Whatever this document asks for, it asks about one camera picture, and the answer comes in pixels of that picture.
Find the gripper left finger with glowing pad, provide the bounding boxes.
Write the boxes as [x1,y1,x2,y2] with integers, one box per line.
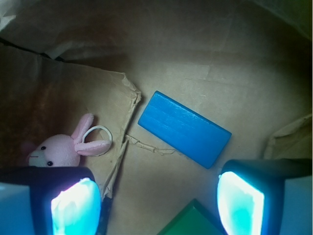
[0,166,101,235]

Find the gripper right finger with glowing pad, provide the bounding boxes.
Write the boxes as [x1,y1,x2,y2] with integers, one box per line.
[217,159,313,235]

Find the green rectangular wooden block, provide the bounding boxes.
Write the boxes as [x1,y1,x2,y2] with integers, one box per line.
[158,199,225,235]

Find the blue rectangular wooden block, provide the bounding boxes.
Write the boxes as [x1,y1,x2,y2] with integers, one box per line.
[138,91,232,169]

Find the pink plush bunny toy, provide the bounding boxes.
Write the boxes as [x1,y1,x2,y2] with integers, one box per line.
[21,113,112,167]

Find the brown paper lined box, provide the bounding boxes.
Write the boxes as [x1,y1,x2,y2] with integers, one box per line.
[0,0,313,235]

